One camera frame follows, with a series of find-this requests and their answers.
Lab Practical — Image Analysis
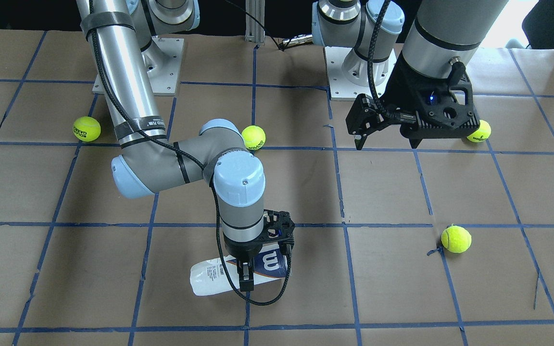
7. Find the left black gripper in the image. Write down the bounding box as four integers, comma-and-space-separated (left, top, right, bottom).
354, 55, 480, 150

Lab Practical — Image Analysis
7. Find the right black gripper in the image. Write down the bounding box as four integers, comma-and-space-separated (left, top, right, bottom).
223, 226, 268, 293

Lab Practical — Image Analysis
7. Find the clear tennis ball can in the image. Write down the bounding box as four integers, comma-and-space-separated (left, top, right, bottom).
189, 244, 288, 296

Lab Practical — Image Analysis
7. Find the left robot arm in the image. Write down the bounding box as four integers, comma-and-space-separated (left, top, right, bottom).
312, 0, 506, 150

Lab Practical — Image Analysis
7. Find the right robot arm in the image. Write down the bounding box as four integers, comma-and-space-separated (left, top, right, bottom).
77, 0, 265, 292

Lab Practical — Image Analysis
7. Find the tennis ball by base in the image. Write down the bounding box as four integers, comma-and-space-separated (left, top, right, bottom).
73, 116, 101, 142
466, 120, 492, 144

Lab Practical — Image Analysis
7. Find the tennis ball near front edge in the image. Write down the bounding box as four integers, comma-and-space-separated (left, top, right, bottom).
441, 225, 471, 253

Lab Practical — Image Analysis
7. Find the centre tennis ball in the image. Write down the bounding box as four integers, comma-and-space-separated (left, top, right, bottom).
240, 125, 266, 150

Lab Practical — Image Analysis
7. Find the brown paper table cover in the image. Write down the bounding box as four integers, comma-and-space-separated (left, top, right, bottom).
0, 30, 554, 346

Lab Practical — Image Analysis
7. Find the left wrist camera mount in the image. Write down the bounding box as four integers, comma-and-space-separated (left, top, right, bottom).
345, 94, 402, 136

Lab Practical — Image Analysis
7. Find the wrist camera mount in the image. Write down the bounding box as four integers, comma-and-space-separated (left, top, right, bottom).
260, 210, 295, 256
345, 94, 402, 136

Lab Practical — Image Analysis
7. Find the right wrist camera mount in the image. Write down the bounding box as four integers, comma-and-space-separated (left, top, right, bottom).
260, 210, 295, 256

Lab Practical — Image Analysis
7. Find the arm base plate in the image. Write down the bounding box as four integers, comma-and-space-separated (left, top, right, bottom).
325, 47, 397, 101
92, 36, 184, 97

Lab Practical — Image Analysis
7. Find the aluminium frame post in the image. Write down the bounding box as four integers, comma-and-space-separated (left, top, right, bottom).
245, 0, 265, 45

